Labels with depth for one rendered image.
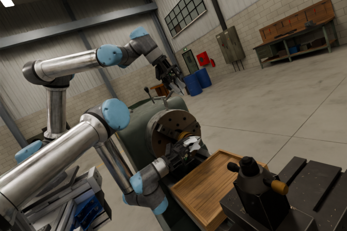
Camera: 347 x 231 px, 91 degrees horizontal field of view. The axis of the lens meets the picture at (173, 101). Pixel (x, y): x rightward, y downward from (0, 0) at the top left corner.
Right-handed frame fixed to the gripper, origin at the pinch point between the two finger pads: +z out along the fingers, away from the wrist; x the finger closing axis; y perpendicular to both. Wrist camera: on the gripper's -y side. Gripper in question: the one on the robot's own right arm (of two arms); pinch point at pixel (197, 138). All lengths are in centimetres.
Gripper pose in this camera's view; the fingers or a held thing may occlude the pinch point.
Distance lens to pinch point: 85.1
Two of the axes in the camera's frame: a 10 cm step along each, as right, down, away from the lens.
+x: -4.2, -8.9, -1.7
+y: 4.2, -0.2, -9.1
